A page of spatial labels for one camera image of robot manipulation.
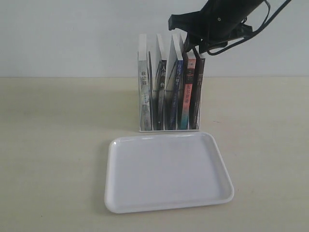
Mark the white plastic tray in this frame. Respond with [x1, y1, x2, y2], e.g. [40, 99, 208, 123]
[104, 132, 234, 214]

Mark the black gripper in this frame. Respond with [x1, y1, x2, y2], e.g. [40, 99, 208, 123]
[168, 0, 270, 60]

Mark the dark brown spine book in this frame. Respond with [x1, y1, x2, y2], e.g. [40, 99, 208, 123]
[189, 48, 205, 130]

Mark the black grey spine book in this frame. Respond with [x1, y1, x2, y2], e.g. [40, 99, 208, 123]
[153, 34, 167, 131]

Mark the white grey spine book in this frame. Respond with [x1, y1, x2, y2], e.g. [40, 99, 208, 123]
[138, 34, 152, 131]

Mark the red teal spine book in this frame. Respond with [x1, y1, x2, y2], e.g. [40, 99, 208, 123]
[178, 32, 197, 130]

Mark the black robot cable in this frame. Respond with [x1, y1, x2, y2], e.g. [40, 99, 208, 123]
[205, 0, 293, 57]

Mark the blue moon cover book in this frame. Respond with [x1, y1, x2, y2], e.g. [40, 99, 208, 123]
[165, 34, 183, 131]

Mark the clear acrylic book rack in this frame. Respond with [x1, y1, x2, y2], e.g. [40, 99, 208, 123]
[137, 34, 205, 132]

